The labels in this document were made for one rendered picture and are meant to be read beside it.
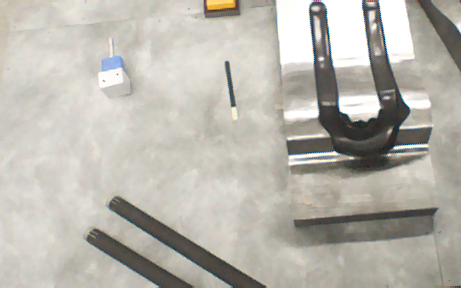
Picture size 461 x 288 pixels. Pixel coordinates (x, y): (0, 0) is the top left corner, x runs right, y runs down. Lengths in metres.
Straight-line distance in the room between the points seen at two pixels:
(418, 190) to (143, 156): 0.54
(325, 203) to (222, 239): 0.21
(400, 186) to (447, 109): 0.22
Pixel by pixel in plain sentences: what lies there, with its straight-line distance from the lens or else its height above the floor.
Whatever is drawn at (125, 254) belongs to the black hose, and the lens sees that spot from 1.11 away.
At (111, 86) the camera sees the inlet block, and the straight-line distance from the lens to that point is 1.22.
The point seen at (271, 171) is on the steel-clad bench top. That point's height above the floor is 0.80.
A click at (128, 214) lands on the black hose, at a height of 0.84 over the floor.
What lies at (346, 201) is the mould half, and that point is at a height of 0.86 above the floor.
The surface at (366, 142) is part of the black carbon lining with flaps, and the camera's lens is 1.07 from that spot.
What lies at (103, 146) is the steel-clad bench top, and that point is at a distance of 1.23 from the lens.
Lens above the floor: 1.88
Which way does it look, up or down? 65 degrees down
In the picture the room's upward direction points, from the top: 11 degrees counter-clockwise
